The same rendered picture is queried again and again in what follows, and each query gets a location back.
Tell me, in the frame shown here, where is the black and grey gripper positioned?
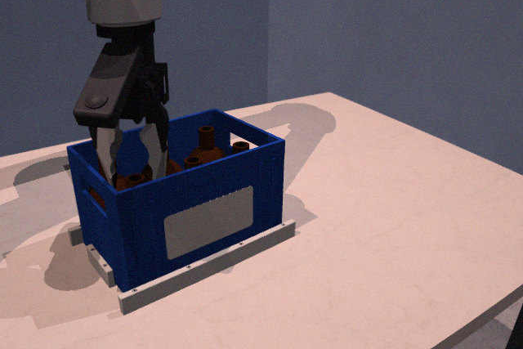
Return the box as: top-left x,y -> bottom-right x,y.
88,21 -> 169,189

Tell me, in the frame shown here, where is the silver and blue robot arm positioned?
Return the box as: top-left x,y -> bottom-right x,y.
73,0 -> 163,128

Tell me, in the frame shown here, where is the grey metal rail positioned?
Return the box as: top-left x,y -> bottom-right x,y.
68,219 -> 296,315

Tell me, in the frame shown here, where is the dark blue plastic crate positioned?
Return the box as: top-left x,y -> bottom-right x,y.
76,109 -> 285,293

